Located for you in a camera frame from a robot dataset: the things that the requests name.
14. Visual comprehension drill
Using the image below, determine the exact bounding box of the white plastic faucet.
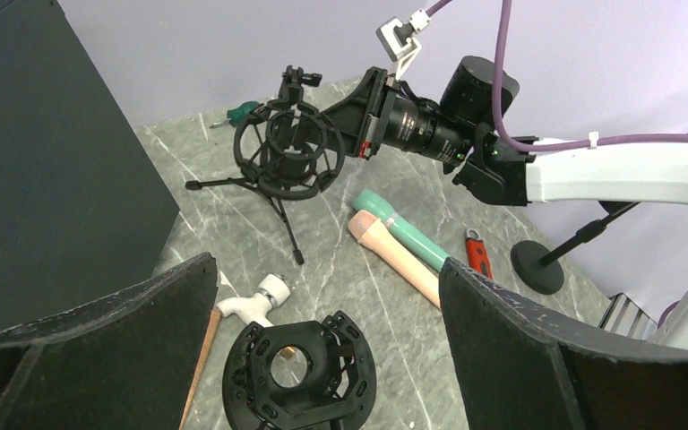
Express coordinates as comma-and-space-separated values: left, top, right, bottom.
216, 273, 291, 327

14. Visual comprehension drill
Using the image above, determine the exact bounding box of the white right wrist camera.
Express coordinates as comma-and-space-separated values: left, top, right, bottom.
375, 9, 431, 81

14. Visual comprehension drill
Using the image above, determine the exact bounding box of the wooden block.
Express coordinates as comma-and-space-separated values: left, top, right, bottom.
178, 307, 222, 430

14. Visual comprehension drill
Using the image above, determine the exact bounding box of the green handle screwdriver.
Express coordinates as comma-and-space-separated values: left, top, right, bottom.
210, 100, 261, 129

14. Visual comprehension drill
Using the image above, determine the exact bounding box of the black round base shock mount stand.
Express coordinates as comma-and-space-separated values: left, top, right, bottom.
221, 311, 377, 429

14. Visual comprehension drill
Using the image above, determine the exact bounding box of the dark teal-edged board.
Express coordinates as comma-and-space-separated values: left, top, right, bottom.
0, 1, 178, 331

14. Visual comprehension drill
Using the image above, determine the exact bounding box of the black tripod shock mount stand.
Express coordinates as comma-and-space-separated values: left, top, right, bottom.
185, 65, 345, 265

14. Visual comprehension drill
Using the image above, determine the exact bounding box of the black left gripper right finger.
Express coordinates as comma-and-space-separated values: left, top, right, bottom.
438, 258, 688, 429

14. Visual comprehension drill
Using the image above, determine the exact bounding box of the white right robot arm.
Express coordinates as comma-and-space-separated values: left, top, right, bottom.
325, 56, 688, 295

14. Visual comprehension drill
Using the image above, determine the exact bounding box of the red handle adjustable wrench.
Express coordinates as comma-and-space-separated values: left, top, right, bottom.
465, 228, 493, 279

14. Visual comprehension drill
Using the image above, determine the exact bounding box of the pink microphone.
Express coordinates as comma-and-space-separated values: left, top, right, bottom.
348, 210, 441, 310

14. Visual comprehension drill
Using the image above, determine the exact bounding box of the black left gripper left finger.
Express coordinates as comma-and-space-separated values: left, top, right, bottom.
0, 253, 219, 429

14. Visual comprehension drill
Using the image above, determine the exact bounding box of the black right round base stand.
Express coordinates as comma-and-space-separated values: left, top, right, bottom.
510, 118, 688, 297

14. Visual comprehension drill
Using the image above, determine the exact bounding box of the mint green microphone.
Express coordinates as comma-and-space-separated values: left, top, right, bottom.
352, 189, 449, 271

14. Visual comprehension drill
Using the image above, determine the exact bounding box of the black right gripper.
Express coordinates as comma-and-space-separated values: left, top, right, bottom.
322, 67, 472, 167

